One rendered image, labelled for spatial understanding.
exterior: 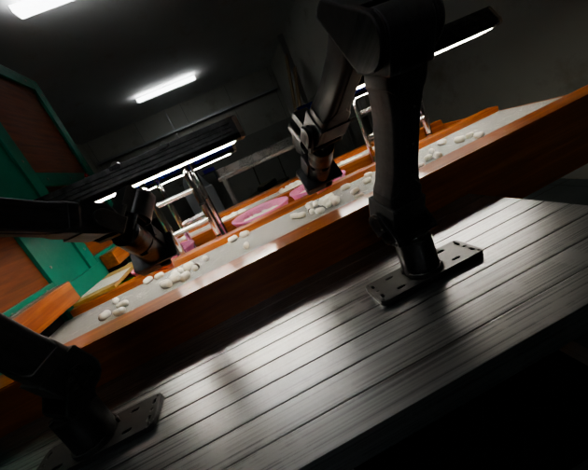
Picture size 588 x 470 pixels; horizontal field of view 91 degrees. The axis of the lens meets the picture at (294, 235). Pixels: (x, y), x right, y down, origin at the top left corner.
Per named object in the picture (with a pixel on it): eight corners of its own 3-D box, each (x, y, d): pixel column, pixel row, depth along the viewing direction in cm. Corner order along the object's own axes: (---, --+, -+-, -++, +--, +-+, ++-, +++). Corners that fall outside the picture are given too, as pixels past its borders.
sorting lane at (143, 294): (586, 97, 92) (585, 90, 92) (17, 383, 69) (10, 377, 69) (500, 115, 121) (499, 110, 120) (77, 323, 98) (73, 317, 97)
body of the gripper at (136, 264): (133, 253, 68) (113, 241, 62) (174, 233, 69) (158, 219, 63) (139, 276, 66) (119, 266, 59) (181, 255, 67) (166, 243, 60)
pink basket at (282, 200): (308, 214, 122) (299, 193, 119) (258, 245, 109) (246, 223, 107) (277, 215, 144) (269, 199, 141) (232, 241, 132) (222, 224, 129)
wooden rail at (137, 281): (503, 131, 123) (497, 104, 119) (88, 337, 100) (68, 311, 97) (491, 132, 128) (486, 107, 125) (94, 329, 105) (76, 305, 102)
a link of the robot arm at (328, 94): (296, 132, 60) (325, -42, 31) (331, 117, 62) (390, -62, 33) (327, 179, 58) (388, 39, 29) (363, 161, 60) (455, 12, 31)
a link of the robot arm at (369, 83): (371, 226, 53) (351, 10, 33) (399, 210, 55) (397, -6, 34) (394, 243, 49) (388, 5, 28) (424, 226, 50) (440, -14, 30)
